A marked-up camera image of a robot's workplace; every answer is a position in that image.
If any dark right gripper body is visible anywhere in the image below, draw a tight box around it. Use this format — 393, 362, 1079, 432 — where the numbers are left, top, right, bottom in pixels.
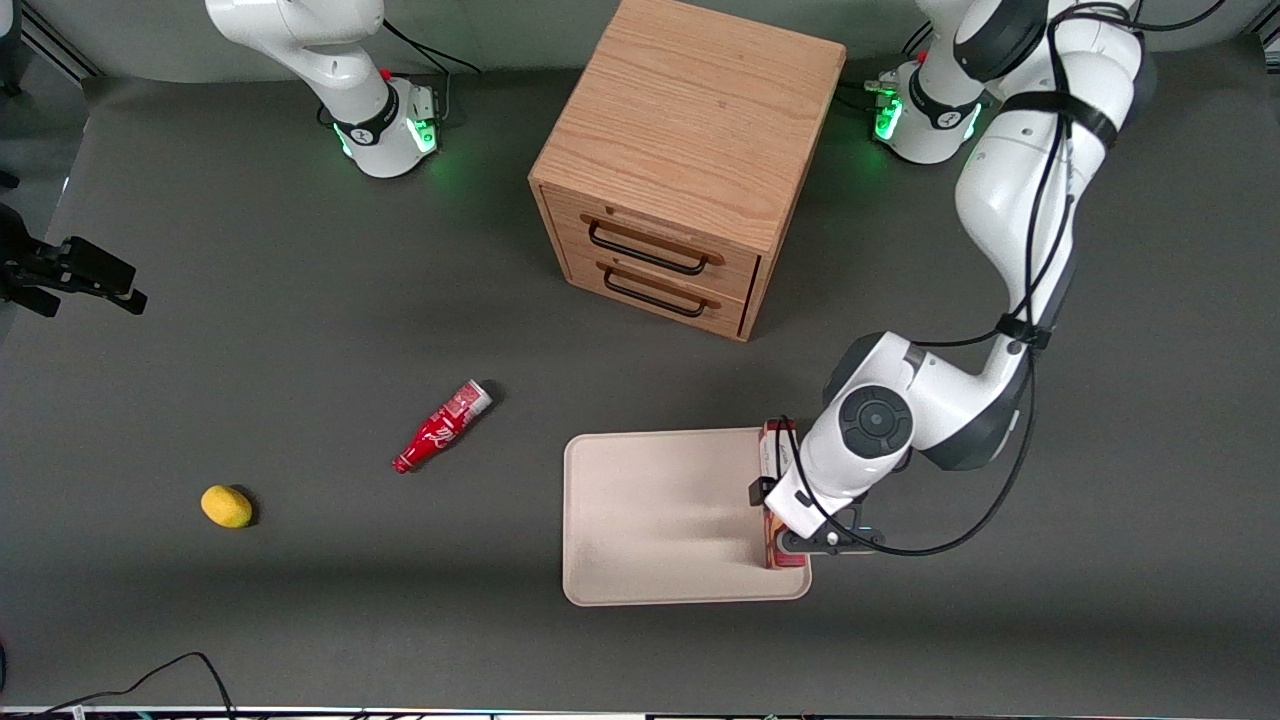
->
0, 205, 46, 291

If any red cookie box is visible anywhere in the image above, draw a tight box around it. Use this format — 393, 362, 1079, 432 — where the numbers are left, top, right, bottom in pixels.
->
760, 419, 811, 571

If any beige plastic tray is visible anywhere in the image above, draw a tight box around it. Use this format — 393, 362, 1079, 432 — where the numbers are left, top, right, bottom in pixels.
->
563, 427, 813, 607

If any wooden drawer front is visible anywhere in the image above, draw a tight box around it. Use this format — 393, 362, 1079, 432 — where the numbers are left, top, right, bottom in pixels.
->
545, 188, 763, 303
563, 250, 753, 338

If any yellow lemon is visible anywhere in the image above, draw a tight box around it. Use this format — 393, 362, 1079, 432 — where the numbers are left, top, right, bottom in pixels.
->
201, 485, 254, 529

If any red soda bottle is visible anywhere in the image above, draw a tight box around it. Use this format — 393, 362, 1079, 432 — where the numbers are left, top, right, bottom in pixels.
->
392, 379, 494, 475

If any dark grey table mat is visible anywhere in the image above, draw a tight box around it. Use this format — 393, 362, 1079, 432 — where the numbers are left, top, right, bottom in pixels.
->
0, 50, 1280, 713

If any wooden drawer cabinet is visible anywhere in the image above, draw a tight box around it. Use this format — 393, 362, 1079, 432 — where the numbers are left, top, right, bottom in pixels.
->
528, 0, 848, 344

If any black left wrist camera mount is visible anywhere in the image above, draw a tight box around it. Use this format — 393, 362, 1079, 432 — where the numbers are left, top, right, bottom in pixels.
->
776, 505, 887, 557

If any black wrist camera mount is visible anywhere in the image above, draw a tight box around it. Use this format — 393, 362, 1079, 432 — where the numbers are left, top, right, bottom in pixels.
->
776, 505, 887, 557
45, 236, 149, 317

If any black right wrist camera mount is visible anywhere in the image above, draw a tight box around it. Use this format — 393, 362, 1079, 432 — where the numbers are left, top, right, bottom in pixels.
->
45, 236, 149, 317

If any black drawer handle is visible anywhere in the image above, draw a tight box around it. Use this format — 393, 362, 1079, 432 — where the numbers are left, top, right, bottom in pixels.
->
587, 221, 710, 277
602, 267, 708, 319

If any black table edge cable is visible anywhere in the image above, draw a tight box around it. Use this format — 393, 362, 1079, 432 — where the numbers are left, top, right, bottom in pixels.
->
28, 652, 237, 717

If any black right arm base cable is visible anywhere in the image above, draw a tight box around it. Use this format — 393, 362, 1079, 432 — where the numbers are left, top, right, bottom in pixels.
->
318, 18, 483, 126

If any black arm base cable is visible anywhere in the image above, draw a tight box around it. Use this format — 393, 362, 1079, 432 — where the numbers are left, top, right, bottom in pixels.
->
318, 18, 483, 126
840, 25, 937, 116

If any black left arm base cable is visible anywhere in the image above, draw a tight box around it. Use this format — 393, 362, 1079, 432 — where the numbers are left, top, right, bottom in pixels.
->
840, 25, 937, 116

